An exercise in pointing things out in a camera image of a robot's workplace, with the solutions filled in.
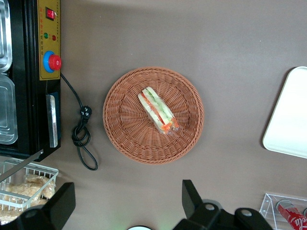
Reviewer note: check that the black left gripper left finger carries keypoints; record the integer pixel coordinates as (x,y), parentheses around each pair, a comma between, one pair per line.
(57,210)

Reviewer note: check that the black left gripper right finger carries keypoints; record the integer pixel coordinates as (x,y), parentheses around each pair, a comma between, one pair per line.
(206,218)

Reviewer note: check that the triangle sandwich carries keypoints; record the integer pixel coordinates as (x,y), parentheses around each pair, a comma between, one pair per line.
(156,110)

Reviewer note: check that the round brown wicker basket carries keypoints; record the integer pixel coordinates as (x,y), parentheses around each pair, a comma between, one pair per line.
(124,134)

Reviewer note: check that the steel tray in machine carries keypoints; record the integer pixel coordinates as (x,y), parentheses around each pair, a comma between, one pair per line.
(7,107)
(3,36)

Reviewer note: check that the cream plastic serving tray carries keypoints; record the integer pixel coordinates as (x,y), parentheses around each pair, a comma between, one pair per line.
(287,115)

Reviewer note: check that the clear bag of crackers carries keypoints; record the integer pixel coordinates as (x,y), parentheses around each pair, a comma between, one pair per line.
(21,189)
(7,216)
(45,189)

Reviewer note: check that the clear acrylic bottle rack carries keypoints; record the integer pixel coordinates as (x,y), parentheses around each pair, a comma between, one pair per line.
(266,208)

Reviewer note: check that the black sealer machine yellow panel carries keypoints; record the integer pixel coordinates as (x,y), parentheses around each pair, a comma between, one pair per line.
(24,95)

